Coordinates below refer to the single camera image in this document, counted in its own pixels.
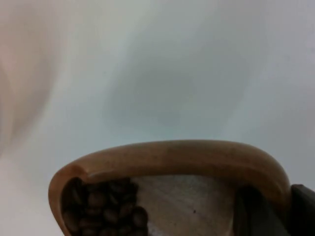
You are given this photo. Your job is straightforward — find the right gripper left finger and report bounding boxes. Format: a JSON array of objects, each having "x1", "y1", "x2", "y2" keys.
[{"x1": 235, "y1": 186, "x2": 291, "y2": 236}]

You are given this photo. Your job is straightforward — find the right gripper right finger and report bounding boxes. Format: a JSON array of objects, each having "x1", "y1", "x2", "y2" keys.
[{"x1": 286, "y1": 184, "x2": 315, "y2": 236}]

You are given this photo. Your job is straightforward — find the pale wooden bowl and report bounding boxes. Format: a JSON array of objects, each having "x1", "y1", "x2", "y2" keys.
[{"x1": 0, "y1": 0, "x2": 61, "y2": 160}]

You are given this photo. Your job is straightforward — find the coffee beans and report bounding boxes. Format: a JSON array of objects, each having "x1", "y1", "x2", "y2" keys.
[{"x1": 61, "y1": 177, "x2": 150, "y2": 236}]

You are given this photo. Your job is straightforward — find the dark wooden cup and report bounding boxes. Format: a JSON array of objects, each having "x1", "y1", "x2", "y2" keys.
[{"x1": 47, "y1": 139, "x2": 293, "y2": 236}]

